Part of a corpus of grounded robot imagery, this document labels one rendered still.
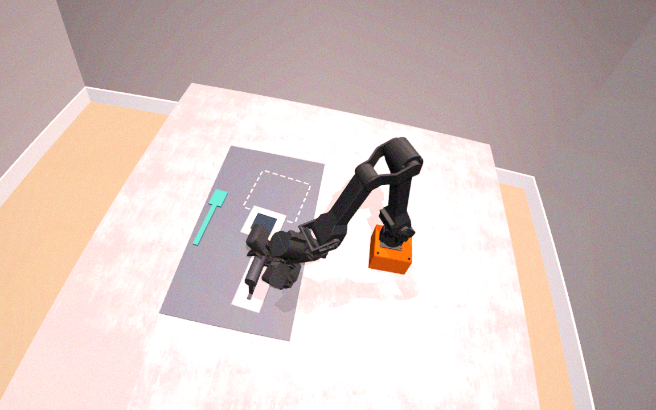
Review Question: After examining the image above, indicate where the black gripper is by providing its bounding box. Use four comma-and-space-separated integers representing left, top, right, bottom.
246, 224, 301, 283

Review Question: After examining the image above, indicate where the cream square tile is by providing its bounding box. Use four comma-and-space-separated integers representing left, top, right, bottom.
241, 206, 286, 241

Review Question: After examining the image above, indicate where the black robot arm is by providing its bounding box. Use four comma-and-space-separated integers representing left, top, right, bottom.
262, 137, 424, 290

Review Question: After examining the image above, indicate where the teal flat trowel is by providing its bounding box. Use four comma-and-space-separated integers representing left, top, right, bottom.
193, 189, 228, 246

